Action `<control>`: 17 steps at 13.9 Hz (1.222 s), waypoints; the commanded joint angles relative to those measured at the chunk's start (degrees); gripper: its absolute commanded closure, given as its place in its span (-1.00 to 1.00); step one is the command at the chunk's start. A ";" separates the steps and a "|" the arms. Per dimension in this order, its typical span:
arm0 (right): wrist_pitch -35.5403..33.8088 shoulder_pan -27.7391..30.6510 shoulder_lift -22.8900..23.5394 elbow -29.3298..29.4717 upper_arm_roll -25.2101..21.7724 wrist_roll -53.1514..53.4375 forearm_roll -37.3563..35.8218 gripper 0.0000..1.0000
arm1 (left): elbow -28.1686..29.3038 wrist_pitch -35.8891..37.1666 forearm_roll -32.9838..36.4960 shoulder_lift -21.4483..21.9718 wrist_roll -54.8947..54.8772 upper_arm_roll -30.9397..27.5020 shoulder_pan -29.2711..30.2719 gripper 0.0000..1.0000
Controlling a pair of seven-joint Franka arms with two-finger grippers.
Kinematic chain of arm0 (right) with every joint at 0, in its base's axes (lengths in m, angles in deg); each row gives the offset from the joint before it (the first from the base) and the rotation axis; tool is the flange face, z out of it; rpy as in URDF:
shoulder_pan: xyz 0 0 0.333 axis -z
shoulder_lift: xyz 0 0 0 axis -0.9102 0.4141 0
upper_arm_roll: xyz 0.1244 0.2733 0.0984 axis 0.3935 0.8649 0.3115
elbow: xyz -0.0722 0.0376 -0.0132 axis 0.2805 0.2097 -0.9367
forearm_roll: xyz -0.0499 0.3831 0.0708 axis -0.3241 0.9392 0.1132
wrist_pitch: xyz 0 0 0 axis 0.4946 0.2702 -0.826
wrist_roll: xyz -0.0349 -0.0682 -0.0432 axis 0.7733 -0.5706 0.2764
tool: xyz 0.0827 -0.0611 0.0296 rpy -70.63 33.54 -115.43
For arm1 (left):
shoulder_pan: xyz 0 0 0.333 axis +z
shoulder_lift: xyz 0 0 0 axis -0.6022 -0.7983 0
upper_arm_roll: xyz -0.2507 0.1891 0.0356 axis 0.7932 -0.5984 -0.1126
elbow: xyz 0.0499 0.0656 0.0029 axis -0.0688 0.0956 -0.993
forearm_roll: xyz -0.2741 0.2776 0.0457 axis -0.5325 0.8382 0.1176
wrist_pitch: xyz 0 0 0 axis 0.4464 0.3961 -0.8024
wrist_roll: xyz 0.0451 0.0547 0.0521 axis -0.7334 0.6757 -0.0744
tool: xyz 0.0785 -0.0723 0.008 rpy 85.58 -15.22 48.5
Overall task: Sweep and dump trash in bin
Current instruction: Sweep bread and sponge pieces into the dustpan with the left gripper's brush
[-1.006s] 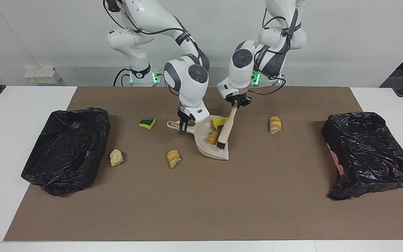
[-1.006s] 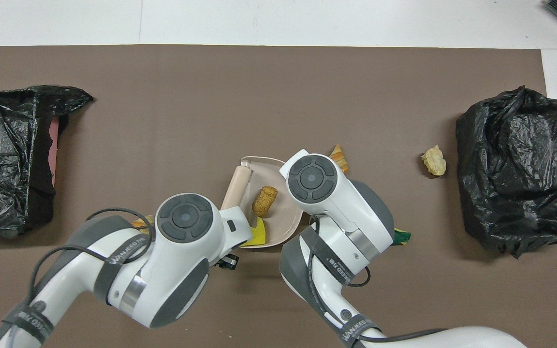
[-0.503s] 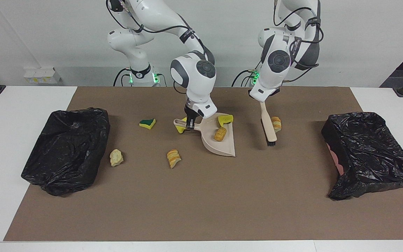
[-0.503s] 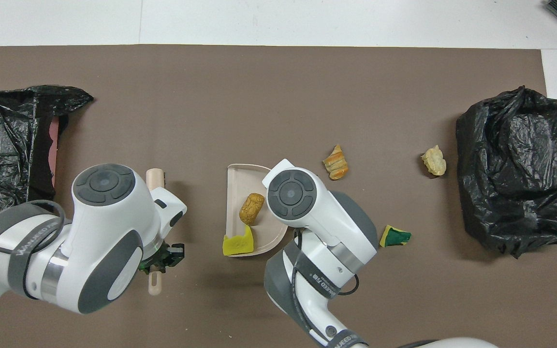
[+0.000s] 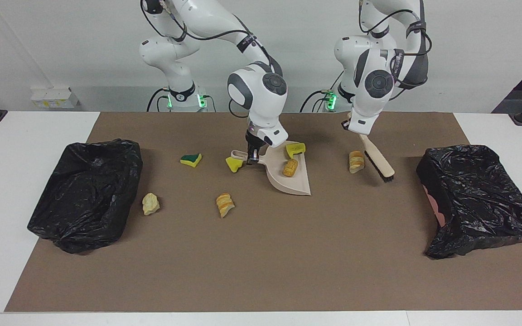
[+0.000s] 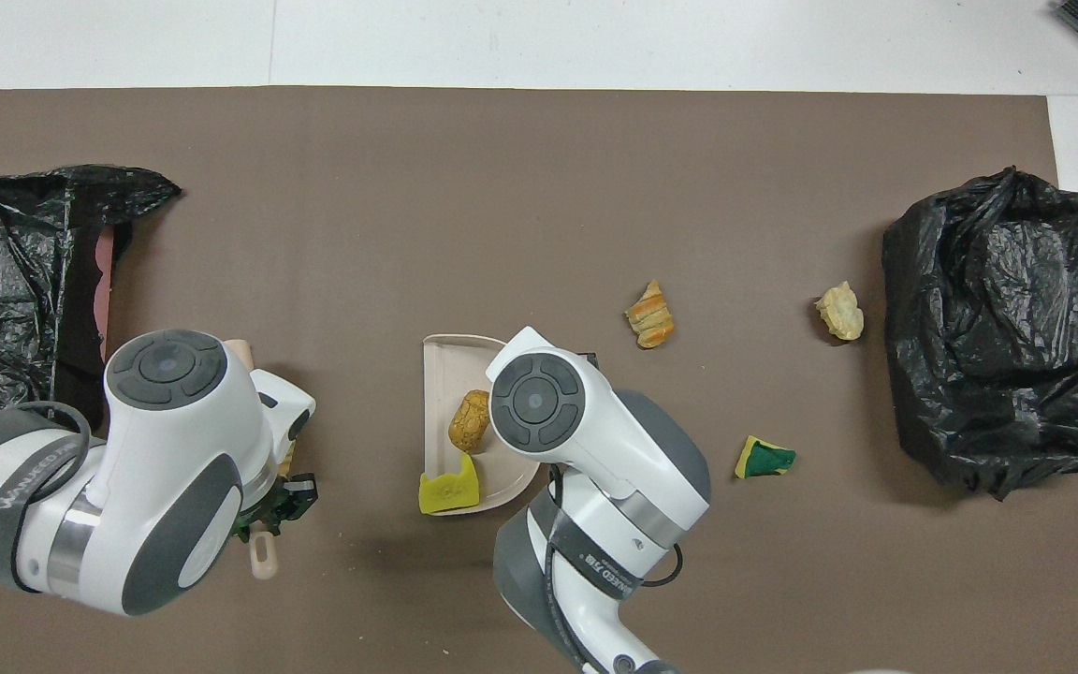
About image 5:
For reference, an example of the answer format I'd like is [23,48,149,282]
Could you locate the beige hand brush black bristles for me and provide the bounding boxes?
[345,114,396,182]

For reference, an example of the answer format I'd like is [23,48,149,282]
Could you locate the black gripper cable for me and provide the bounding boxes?
[141,0,273,120]
[358,0,433,99]

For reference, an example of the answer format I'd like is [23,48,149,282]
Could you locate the brown table mat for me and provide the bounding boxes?
[4,112,522,313]

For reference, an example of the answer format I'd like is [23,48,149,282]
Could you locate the black left arm base cable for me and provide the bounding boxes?
[300,70,345,113]

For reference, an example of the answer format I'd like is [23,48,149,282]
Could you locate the pale bread chunk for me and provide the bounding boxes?
[141,193,160,216]

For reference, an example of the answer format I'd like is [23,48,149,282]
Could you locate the black arm base cable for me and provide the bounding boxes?
[300,70,345,113]
[147,87,217,112]

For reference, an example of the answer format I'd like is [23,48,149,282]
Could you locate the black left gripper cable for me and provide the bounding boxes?
[358,0,433,99]

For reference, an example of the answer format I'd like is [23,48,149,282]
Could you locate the white power box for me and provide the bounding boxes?
[31,87,80,109]

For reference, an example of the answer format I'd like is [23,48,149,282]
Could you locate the left black trash bag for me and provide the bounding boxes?
[27,139,144,254]

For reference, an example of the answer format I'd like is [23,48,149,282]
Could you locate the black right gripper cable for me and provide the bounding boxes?
[141,0,273,120]

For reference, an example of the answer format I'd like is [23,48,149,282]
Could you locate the striped bread piece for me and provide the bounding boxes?
[216,193,236,219]
[348,151,365,174]

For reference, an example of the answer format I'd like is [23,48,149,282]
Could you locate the black right arm base cable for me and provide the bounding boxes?
[147,87,217,112]

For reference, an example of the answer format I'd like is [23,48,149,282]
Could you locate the black bag lined pink bin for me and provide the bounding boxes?
[416,144,522,260]

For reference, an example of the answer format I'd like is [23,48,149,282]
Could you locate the green and yellow sponge piece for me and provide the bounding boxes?
[180,153,203,168]

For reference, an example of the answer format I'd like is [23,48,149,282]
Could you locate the beige plastic dustpan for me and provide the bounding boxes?
[230,141,312,196]

